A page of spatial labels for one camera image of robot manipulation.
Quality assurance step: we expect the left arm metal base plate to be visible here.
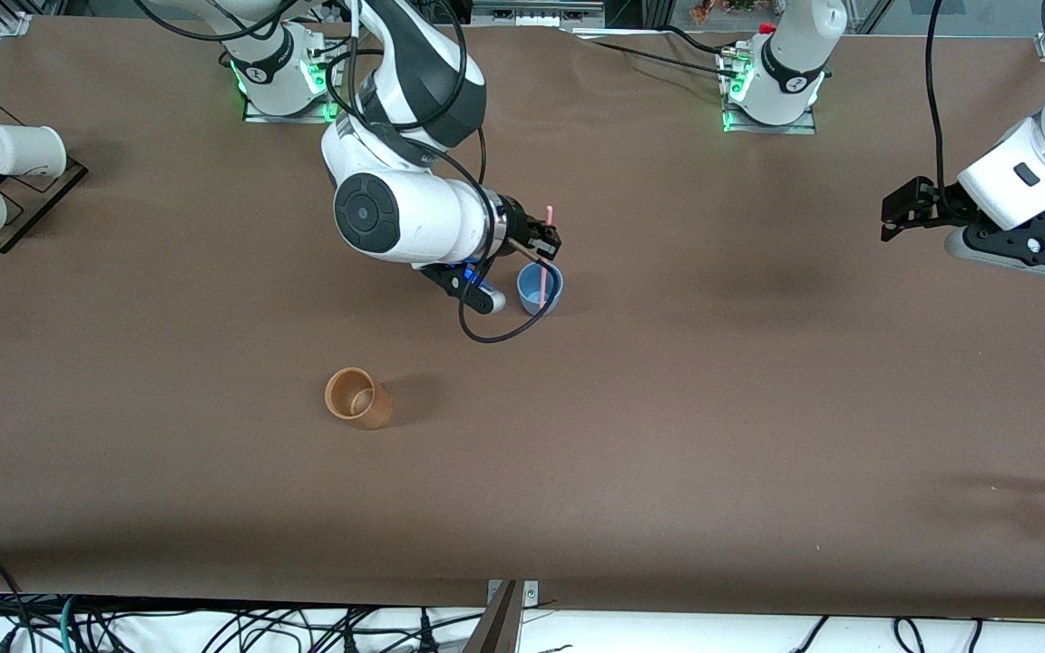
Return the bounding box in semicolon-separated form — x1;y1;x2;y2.
720;50;819;135

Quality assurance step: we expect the black cable across table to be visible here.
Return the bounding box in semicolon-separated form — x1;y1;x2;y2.
568;25;746;79

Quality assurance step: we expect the white cup with open mouth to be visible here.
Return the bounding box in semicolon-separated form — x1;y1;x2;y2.
0;124;67;178

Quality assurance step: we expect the blue cup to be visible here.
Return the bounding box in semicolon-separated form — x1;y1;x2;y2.
517;261;565;317

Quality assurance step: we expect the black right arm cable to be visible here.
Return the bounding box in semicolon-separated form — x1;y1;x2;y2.
137;0;543;344

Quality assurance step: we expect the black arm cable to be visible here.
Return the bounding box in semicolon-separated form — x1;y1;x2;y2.
926;0;952;196
137;0;543;344

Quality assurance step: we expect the black wire cup rack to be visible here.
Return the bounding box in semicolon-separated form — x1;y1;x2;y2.
0;100;88;255

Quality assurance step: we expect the pink chopstick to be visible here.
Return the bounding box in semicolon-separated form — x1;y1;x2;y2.
538;205;556;306

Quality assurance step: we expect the metal table edge bracket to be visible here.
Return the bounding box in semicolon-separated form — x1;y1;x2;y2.
486;580;540;607

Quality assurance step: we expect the brown wooden cup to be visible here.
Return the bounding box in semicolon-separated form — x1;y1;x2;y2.
324;366;394;431

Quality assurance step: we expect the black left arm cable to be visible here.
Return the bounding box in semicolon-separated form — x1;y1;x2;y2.
926;0;952;196

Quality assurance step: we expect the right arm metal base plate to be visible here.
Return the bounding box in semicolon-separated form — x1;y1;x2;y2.
243;41;343;123

